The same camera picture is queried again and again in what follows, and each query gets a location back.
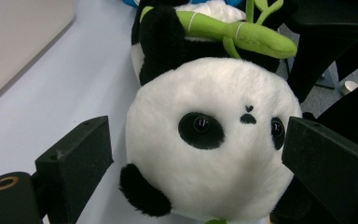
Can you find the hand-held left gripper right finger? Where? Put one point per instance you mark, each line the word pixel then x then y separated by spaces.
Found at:
pixel 332 168

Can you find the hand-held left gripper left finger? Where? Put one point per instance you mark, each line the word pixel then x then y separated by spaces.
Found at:
pixel 74 165

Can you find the panda plush toy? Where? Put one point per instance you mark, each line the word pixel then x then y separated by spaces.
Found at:
pixel 223 174

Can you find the white round floor object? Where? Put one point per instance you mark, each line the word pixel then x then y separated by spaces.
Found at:
pixel 350 87

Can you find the pale table mat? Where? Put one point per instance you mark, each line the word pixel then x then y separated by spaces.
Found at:
pixel 80 81

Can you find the black furniture frame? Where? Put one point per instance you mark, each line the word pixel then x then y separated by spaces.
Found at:
pixel 320 37

